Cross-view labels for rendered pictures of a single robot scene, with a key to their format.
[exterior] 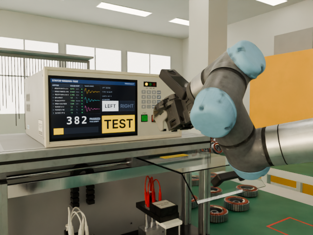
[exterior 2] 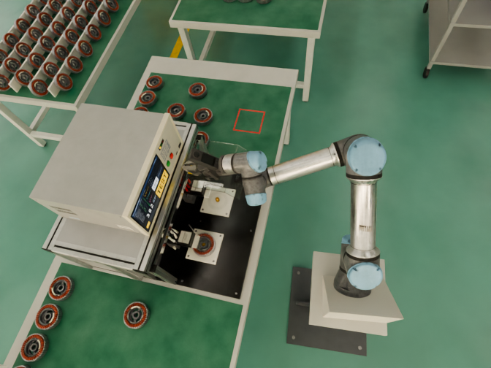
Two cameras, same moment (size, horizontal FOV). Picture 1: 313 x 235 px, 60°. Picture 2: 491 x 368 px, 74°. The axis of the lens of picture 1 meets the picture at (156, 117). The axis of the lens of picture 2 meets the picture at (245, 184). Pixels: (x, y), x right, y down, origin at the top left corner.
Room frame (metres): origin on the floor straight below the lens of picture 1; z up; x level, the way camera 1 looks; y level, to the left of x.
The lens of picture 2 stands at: (0.06, 0.19, 2.29)
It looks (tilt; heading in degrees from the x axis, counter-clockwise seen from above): 63 degrees down; 327
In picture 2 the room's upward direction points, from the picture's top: 12 degrees counter-clockwise
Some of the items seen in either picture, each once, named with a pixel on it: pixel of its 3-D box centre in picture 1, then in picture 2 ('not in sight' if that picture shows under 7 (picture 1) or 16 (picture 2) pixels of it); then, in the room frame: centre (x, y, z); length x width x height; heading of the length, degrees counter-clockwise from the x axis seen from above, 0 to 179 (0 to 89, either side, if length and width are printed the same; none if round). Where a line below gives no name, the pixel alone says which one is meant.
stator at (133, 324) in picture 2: not in sight; (136, 315); (0.60, 0.57, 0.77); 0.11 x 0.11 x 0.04
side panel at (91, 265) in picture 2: not in sight; (100, 263); (0.84, 0.53, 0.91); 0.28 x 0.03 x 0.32; 33
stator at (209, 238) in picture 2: not in sight; (204, 244); (0.62, 0.14, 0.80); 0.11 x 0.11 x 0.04
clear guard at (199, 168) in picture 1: (191, 169); (209, 167); (0.78, -0.10, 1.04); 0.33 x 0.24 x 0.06; 33
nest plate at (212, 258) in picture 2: not in sight; (204, 246); (0.62, 0.14, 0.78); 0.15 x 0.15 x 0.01; 33
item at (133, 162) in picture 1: (137, 159); not in sight; (0.87, 0.06, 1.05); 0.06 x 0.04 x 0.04; 123
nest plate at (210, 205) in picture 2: not in sight; (218, 201); (0.75, -0.06, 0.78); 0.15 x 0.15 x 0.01; 33
